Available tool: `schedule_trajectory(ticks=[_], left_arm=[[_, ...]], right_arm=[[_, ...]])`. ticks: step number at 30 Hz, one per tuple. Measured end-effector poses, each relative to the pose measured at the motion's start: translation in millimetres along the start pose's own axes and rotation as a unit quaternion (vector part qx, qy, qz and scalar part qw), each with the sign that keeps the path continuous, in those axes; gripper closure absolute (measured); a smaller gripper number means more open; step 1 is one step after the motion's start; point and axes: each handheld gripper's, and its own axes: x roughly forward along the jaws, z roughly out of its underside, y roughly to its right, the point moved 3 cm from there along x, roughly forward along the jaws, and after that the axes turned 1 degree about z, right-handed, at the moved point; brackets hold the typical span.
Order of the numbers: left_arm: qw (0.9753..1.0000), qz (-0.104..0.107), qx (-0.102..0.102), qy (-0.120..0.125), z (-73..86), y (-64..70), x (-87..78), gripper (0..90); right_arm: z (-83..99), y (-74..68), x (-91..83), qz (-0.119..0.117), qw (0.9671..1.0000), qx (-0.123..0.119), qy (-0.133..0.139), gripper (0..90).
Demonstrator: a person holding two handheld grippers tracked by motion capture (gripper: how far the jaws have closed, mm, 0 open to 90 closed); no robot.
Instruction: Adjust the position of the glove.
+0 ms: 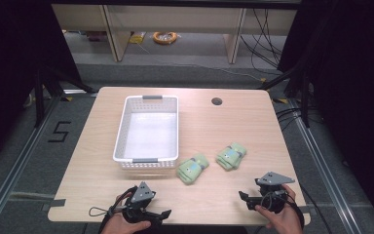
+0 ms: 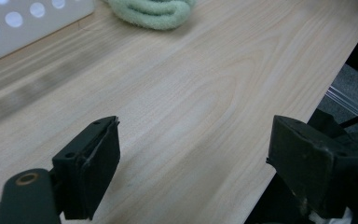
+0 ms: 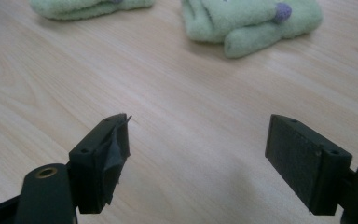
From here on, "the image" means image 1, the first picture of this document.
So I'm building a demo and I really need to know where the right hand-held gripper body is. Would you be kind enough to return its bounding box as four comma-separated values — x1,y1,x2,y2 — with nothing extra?
254,171,296,215

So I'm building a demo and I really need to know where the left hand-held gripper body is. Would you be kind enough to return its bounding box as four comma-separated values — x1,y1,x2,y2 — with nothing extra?
122,180,164,226

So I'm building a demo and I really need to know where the person's right hand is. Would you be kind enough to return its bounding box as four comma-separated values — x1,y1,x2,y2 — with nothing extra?
254,184,305,234

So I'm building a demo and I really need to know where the person's left hand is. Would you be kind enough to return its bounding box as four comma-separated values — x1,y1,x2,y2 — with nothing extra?
100,191,152,234

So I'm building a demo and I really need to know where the white plastic basket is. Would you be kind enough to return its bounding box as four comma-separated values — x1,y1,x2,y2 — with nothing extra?
112,95,180,171

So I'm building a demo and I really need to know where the grey tape strip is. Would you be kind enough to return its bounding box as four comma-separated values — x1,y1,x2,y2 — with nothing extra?
41,198,67,213

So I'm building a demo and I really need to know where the black metal stand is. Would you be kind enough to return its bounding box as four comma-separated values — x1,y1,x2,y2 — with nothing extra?
257,62,312,129
33,62,95,129

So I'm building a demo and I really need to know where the dark curtain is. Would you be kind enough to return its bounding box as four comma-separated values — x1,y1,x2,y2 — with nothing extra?
276,0,374,228
0,0,83,172

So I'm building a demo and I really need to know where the yellow packet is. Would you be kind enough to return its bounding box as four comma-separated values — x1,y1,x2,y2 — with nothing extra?
129,31,147,45

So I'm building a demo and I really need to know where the light wooden shelf unit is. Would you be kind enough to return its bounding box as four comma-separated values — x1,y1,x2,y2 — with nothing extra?
52,3,298,64

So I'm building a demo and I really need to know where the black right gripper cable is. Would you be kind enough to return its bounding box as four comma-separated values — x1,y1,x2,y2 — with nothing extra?
261,190,306,230

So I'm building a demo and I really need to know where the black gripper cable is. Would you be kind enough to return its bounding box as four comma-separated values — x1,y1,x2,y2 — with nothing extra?
261,190,306,230
88,186,138,217

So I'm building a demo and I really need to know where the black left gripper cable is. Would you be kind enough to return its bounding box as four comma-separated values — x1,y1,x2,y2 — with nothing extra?
88,186,138,217

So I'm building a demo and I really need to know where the black floor cable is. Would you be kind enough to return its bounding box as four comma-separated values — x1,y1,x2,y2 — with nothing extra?
299,182,335,234

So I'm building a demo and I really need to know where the aluminium floor rail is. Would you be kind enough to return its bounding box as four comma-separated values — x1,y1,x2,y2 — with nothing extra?
286,97,360,234
0,93,63,234

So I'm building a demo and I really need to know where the bundle of black cables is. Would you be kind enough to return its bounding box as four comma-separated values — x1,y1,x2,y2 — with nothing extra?
239,8,287,72

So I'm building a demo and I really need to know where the orange cable coil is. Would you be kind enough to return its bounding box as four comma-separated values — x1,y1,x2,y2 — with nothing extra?
152,30,178,46

